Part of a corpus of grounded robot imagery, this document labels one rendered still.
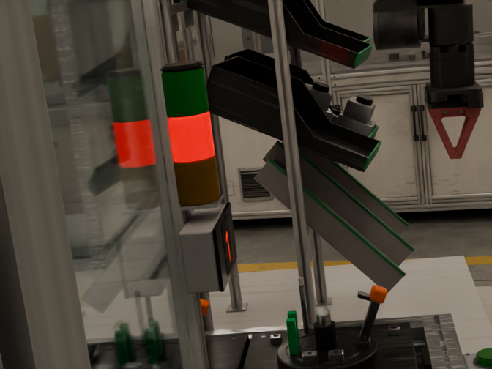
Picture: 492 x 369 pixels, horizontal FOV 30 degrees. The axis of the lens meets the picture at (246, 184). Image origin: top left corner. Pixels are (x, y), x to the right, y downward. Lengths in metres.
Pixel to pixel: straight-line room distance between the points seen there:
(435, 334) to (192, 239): 0.51
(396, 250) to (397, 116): 3.70
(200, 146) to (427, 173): 4.34
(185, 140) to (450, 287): 0.96
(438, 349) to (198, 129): 0.52
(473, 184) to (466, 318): 3.64
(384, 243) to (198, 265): 0.64
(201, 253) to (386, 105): 4.31
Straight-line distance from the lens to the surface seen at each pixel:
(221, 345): 1.40
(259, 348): 1.37
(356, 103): 1.62
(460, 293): 1.83
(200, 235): 0.99
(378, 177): 5.35
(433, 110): 1.23
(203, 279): 1.01
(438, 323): 1.44
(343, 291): 1.88
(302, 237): 1.44
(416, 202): 5.35
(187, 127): 1.00
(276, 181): 1.46
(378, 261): 1.46
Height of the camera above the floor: 1.50
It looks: 13 degrees down
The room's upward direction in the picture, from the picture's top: 7 degrees counter-clockwise
